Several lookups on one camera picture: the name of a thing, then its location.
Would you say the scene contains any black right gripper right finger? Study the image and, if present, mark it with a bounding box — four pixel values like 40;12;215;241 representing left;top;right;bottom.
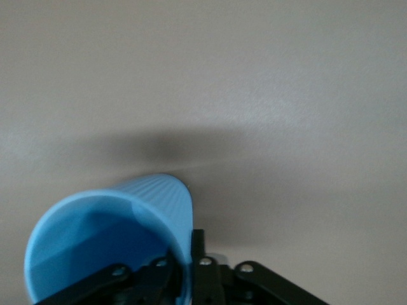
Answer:
190;228;331;305

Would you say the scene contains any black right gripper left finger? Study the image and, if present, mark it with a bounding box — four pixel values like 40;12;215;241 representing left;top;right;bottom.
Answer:
33;249;191;305

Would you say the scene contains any blue ribbed plastic cup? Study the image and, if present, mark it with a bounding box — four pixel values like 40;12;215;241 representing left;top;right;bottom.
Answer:
24;172;194;305

